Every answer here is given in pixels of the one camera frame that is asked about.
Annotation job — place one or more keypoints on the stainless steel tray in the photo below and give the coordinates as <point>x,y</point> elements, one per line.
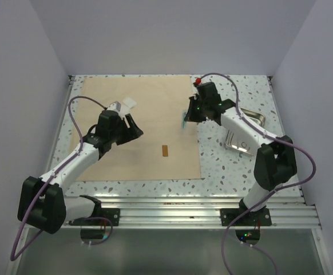
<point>241,136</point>

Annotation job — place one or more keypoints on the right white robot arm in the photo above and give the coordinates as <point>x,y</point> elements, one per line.
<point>275,162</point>

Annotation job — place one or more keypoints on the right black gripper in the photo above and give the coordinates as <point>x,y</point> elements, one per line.
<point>191,116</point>

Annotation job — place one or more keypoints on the brown adhesive bandage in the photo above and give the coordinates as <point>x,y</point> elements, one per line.
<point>165,151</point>

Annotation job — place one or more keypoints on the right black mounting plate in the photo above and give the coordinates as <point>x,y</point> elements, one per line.
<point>261,217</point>

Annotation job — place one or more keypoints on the green white packet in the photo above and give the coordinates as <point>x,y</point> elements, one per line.
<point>183,123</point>

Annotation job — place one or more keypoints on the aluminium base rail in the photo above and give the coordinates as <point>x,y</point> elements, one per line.
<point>204,212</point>

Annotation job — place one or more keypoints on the white gauze pad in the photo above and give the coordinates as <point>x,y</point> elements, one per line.
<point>129,102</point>

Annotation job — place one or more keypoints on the black mounting plate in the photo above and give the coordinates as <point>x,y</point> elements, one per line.
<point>261,217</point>
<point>106,217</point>

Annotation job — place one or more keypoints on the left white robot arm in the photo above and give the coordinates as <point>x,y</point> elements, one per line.
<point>43,203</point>

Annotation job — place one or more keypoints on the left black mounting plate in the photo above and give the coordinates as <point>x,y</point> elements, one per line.
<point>106,217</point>

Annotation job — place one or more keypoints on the beige cloth mat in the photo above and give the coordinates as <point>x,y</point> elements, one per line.
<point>158,113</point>

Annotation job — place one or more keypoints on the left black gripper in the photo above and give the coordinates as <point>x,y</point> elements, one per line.
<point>131,133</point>

